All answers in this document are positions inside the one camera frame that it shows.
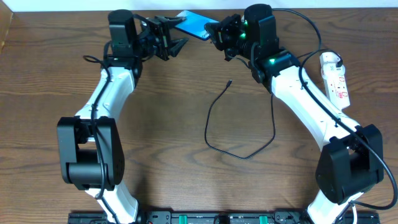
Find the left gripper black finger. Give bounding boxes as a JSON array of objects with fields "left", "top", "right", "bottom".
[
  {"left": 168, "top": 38, "right": 189, "bottom": 57},
  {"left": 155, "top": 16, "right": 187, "bottom": 29}
]

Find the blue galaxy smartphone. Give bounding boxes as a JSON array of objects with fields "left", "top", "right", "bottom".
[{"left": 175, "top": 10, "right": 217, "bottom": 40}]

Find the black usb charging cable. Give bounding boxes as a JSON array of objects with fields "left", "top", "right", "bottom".
[{"left": 204, "top": 49, "right": 344, "bottom": 161}]

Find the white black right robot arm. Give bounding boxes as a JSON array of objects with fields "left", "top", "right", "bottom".
[{"left": 205, "top": 5, "right": 387, "bottom": 223}]

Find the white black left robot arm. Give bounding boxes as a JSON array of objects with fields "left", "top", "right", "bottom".
[{"left": 57, "top": 9, "right": 188, "bottom": 223}]

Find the white power strip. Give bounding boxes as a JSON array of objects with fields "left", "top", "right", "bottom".
[{"left": 322, "top": 69, "right": 351, "bottom": 110}]

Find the white usb wall charger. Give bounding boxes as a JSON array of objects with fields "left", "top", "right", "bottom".
[{"left": 320, "top": 52, "right": 346, "bottom": 79}]

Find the white power strip cord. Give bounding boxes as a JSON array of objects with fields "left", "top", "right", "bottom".
[{"left": 348, "top": 202, "right": 358, "bottom": 224}]

